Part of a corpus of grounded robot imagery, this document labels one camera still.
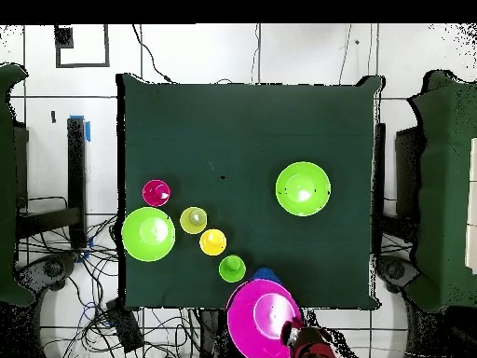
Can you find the green plastic cup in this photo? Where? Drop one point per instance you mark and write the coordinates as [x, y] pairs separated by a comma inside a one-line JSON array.
[[232, 268]]

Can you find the dark green tablecloth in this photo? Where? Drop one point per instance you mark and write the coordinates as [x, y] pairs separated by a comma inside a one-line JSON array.
[[242, 119]]

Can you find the orange-yellow plastic cup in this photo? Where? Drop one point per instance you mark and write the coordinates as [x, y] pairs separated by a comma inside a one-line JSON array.
[[212, 242]]

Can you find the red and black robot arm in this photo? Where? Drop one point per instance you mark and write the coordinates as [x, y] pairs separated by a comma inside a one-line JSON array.
[[313, 345]]

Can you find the pale yellow translucent cup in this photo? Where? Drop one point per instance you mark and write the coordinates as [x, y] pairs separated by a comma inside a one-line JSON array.
[[193, 220]]

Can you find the black floor power box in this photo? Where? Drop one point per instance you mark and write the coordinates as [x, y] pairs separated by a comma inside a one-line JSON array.
[[125, 328]]

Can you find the grey pedestal foot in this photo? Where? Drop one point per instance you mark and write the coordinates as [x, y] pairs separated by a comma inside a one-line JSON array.
[[52, 268], [395, 270]]

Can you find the green plastic bowl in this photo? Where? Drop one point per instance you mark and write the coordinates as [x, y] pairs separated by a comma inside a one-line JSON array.
[[148, 234], [303, 188]]

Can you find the large pink plastic bowl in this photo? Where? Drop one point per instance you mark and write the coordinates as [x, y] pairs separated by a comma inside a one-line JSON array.
[[253, 320]]

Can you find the large blue plastic bowl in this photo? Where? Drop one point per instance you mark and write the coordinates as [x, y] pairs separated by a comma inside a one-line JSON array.
[[266, 274]]

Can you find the black stand post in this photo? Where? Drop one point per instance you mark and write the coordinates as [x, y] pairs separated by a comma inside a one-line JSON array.
[[76, 179], [380, 186]]

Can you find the neighbouring green cloth table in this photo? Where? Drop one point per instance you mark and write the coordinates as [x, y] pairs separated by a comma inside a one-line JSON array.
[[7, 186], [443, 205]]

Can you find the red plastic cup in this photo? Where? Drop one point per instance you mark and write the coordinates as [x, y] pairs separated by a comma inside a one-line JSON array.
[[156, 192]]

